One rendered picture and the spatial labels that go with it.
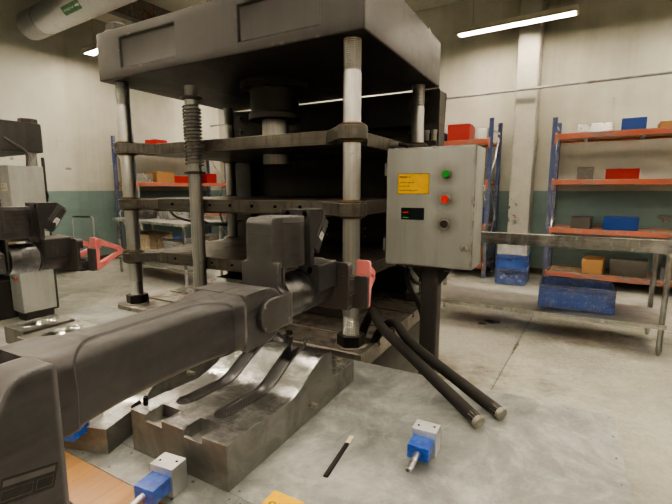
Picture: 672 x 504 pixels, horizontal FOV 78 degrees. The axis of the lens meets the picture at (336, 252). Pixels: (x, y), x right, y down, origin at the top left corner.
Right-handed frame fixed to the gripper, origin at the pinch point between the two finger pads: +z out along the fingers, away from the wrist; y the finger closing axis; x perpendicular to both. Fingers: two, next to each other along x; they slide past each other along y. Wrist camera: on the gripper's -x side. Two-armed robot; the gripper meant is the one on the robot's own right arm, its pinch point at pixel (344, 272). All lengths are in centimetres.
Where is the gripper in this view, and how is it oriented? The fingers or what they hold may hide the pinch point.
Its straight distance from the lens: 66.7
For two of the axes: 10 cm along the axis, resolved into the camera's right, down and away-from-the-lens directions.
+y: -8.9, -0.7, 4.5
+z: 4.6, -1.2, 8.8
